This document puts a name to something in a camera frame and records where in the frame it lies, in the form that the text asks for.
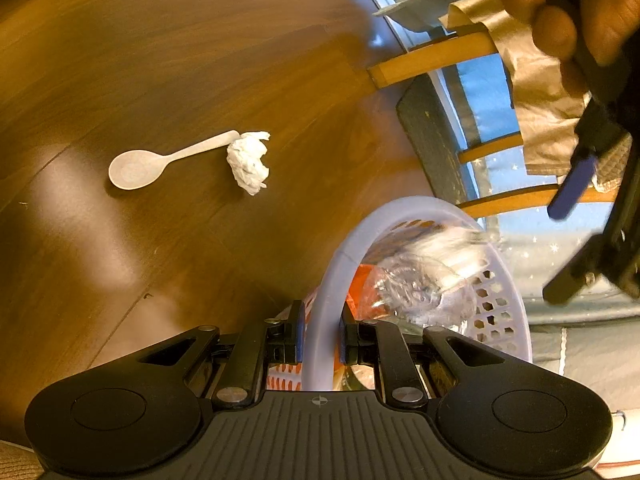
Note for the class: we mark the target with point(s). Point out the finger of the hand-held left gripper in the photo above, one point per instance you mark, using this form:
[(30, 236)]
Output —
[(575, 185), (580, 270)]

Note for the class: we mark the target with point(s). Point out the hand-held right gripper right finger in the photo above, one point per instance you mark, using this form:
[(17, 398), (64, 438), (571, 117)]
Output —
[(346, 335)]

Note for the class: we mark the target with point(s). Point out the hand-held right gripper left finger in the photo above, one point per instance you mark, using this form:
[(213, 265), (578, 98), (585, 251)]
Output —
[(298, 332)]

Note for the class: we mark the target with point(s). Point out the lilac plastic mesh basket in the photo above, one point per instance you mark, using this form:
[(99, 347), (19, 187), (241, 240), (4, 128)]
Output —
[(320, 310)]

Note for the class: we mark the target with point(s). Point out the orange foam net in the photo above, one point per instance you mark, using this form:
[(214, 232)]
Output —
[(362, 285)]

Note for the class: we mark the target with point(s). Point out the clear plastic water bottle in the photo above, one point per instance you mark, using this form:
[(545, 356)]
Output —
[(425, 280)]

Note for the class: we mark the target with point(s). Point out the blue star curtain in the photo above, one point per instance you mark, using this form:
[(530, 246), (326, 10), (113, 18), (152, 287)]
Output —
[(487, 95), (530, 250)]

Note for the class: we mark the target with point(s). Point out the grey curtain with lace trim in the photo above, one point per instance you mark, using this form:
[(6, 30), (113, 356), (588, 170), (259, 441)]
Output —
[(590, 355)]

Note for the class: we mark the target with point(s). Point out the brown chair cover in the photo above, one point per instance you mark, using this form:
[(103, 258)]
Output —
[(540, 90)]

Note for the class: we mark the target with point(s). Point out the dark grey door mat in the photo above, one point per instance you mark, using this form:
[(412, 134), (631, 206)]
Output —
[(435, 135)]

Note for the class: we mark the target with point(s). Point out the crumpled white tissue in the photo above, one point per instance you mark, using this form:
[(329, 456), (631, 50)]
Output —
[(247, 162)]

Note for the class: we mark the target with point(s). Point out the wooden chair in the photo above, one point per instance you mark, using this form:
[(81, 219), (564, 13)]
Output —
[(430, 60)]

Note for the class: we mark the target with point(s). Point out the white plastic spoon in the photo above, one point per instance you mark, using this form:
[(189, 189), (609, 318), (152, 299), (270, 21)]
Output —
[(132, 170)]

